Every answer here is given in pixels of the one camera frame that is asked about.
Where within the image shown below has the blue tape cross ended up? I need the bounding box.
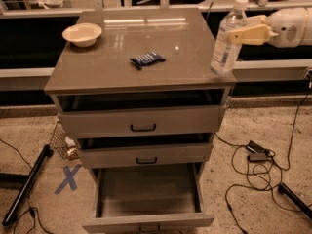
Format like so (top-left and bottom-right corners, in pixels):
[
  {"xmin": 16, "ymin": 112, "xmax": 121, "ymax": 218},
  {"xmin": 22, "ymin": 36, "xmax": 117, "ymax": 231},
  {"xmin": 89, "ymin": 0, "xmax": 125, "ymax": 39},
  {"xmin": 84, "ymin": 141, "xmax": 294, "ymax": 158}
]
[{"xmin": 55, "ymin": 164, "xmax": 82, "ymax": 194}]

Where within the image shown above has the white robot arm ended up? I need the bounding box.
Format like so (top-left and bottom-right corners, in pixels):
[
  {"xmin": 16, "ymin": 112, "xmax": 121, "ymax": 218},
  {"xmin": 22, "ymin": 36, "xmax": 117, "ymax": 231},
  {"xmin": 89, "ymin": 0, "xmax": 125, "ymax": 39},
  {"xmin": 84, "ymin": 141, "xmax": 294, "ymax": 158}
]
[{"xmin": 227, "ymin": 7, "xmax": 312, "ymax": 48}]

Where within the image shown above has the grey drawer cabinet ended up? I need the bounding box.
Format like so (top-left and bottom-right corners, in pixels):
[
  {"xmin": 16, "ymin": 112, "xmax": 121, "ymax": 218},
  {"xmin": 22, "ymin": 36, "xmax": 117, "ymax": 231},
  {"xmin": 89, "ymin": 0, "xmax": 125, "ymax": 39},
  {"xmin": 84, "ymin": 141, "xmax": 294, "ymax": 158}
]
[{"xmin": 44, "ymin": 7, "xmax": 238, "ymax": 234}]

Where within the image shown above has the grey bottom drawer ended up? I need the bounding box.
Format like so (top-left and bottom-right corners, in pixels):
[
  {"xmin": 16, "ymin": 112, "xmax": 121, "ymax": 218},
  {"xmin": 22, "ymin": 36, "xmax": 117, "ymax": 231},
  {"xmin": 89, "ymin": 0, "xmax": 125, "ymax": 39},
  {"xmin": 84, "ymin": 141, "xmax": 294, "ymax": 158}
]
[{"xmin": 83, "ymin": 164, "xmax": 215, "ymax": 234}]

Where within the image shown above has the black top drawer handle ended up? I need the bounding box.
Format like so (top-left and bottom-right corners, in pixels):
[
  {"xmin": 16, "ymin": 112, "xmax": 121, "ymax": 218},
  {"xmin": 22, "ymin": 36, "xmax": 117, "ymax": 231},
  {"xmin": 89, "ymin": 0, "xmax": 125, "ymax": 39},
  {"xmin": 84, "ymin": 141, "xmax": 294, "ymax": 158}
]
[{"xmin": 130, "ymin": 124, "xmax": 157, "ymax": 132}]

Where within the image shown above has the black cable left floor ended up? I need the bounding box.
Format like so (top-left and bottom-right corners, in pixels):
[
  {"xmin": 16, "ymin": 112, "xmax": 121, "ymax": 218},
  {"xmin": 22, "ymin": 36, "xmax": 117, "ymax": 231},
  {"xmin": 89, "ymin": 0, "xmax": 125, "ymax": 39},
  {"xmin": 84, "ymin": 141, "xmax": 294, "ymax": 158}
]
[{"xmin": 0, "ymin": 137, "xmax": 55, "ymax": 234}]

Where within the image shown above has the black right stand leg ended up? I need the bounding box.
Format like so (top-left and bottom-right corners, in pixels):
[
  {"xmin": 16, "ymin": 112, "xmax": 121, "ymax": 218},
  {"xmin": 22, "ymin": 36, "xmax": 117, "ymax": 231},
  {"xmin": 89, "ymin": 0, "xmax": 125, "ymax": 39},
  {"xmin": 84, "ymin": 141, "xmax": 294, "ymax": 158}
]
[{"xmin": 278, "ymin": 183, "xmax": 312, "ymax": 220}]

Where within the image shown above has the grey middle drawer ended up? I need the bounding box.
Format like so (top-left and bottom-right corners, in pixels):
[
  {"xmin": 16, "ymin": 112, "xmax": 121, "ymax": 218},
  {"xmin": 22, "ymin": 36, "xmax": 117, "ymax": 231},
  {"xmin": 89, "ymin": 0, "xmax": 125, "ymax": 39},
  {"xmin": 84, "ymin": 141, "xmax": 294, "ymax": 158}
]
[{"xmin": 78, "ymin": 133, "xmax": 212, "ymax": 169}]

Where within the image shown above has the blue snack packet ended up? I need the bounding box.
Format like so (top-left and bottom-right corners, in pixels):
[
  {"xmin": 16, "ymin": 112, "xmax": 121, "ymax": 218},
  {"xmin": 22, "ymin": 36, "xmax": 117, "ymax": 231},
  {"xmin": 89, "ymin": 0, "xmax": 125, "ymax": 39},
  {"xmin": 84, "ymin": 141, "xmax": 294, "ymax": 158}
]
[{"xmin": 130, "ymin": 52, "xmax": 166, "ymax": 69}]

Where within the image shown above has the grey drawer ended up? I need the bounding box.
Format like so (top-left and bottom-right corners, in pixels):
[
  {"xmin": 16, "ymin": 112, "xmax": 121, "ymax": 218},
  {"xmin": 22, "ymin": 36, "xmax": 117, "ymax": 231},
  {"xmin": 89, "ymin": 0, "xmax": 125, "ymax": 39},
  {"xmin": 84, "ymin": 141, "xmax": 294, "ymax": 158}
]
[
  {"xmin": 58, "ymin": 89, "xmax": 225, "ymax": 138},
  {"xmin": 78, "ymin": 133, "xmax": 212, "ymax": 169},
  {"xmin": 83, "ymin": 164, "xmax": 215, "ymax": 234}
]

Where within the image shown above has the grey top drawer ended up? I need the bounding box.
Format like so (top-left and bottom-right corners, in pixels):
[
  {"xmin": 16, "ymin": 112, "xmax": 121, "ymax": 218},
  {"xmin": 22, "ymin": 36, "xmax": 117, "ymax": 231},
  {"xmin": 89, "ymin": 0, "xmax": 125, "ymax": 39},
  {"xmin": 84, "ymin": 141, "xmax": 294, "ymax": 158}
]
[{"xmin": 58, "ymin": 89, "xmax": 225, "ymax": 138}]

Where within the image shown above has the black cable right floor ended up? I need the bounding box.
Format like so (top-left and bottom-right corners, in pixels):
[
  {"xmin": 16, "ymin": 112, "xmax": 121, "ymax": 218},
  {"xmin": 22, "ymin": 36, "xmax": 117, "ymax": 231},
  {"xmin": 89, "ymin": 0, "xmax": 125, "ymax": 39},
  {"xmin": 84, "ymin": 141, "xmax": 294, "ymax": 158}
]
[{"xmin": 214, "ymin": 81, "xmax": 312, "ymax": 234}]

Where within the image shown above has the white bowl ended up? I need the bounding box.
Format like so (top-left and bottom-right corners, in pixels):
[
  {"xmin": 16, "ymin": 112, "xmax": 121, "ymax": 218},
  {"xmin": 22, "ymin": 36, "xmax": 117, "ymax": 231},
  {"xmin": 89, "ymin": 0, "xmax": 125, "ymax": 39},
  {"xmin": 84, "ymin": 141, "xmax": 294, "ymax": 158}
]
[{"xmin": 62, "ymin": 23, "xmax": 102, "ymax": 47}]

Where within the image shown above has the black left stand leg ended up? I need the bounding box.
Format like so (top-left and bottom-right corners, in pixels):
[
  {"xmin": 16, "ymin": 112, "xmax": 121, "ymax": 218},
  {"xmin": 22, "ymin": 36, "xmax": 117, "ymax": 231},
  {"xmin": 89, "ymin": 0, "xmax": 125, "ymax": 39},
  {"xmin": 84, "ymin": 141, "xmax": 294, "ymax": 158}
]
[{"xmin": 2, "ymin": 145, "xmax": 54, "ymax": 226}]

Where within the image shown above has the black middle drawer handle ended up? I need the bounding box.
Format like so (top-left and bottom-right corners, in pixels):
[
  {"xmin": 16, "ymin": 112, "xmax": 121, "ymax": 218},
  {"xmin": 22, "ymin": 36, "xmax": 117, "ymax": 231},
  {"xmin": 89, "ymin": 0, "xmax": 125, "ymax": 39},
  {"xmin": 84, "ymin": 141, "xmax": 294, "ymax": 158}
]
[{"xmin": 136, "ymin": 157, "xmax": 158, "ymax": 165}]

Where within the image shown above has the black stand leg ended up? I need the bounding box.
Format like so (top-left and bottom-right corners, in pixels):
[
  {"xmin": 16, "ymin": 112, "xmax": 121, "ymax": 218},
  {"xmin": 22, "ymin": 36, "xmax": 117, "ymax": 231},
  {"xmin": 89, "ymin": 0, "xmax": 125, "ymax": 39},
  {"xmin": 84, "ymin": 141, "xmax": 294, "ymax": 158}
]
[
  {"xmin": 278, "ymin": 183, "xmax": 312, "ymax": 220},
  {"xmin": 2, "ymin": 145, "xmax": 54, "ymax": 226}
]

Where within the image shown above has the wire mesh basket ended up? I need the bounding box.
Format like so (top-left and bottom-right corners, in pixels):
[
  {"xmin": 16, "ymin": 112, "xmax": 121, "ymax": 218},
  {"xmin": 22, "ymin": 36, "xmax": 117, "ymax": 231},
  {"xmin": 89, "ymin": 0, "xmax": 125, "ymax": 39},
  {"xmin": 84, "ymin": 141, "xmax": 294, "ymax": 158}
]
[{"xmin": 50, "ymin": 122, "xmax": 78, "ymax": 160}]

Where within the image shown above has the black power adapter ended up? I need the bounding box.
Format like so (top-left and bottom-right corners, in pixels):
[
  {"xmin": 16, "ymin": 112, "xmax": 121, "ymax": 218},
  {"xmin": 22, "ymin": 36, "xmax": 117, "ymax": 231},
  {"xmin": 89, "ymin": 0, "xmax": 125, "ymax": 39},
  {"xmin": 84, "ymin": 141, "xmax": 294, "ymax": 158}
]
[{"xmin": 246, "ymin": 141, "xmax": 268, "ymax": 162}]

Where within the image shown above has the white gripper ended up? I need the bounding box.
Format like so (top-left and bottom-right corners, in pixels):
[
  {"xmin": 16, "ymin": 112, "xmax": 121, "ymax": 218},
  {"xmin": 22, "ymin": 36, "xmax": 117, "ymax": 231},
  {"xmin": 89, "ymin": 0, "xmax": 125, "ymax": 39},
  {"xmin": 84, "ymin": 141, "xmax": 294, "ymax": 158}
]
[{"xmin": 228, "ymin": 7, "xmax": 307, "ymax": 48}]

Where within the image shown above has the black cable floor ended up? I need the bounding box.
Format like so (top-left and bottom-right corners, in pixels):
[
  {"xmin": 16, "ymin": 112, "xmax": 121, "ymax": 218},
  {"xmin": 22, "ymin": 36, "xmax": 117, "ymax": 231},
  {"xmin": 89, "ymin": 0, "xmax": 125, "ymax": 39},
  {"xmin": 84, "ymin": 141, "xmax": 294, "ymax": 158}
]
[
  {"xmin": 0, "ymin": 137, "xmax": 55, "ymax": 234},
  {"xmin": 214, "ymin": 81, "xmax": 312, "ymax": 234}
]

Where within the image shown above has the black drawer handle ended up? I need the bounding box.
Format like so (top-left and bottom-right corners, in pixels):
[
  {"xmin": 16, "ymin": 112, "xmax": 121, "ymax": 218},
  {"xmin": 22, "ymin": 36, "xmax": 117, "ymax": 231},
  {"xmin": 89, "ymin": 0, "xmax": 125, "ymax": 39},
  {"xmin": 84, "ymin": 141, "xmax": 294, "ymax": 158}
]
[
  {"xmin": 130, "ymin": 124, "xmax": 157, "ymax": 132},
  {"xmin": 136, "ymin": 157, "xmax": 158, "ymax": 165}
]

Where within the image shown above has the clear plastic water bottle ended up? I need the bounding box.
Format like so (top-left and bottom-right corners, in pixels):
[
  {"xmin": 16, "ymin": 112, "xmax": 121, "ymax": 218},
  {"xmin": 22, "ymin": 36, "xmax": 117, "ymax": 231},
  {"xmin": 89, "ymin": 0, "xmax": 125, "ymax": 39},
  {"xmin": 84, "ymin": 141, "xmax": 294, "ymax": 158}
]
[{"xmin": 211, "ymin": 0, "xmax": 249, "ymax": 75}]

